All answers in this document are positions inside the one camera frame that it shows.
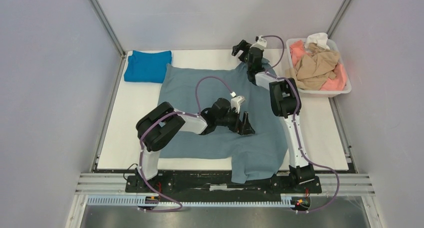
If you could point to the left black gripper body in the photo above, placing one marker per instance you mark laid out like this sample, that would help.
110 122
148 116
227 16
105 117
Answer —
230 120

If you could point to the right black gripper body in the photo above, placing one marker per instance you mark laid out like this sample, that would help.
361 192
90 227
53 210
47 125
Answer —
245 49

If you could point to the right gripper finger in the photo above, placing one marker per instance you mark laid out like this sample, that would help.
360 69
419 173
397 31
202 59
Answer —
237 49
245 43

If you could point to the grey-blue t-shirt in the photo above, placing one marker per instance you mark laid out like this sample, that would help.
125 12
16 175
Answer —
249 157

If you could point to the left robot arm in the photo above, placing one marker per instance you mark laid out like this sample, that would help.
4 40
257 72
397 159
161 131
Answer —
162 124

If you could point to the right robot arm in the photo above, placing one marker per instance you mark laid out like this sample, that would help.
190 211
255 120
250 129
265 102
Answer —
285 104

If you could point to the beige t-shirt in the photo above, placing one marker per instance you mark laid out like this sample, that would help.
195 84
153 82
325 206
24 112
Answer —
314 67

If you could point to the white t-shirt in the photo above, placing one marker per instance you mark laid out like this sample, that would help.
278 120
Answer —
320 39

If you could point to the white plastic basket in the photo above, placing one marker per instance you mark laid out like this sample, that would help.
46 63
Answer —
317 72

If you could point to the folded bright blue t-shirt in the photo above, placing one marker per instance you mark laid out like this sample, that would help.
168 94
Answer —
147 67

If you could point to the pink t-shirt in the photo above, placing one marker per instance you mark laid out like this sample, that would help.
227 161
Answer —
336 82

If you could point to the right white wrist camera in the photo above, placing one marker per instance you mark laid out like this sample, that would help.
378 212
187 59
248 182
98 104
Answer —
260 43

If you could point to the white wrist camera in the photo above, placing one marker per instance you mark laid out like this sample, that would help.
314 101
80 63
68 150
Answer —
236 102
260 43

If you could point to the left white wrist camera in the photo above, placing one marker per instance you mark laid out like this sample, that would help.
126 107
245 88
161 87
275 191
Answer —
236 102

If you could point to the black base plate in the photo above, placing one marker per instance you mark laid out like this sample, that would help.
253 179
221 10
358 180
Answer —
211 187

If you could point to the white cable duct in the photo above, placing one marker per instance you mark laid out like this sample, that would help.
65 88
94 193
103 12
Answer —
215 204

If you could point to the aluminium frame rails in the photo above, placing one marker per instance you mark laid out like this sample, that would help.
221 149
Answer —
353 185

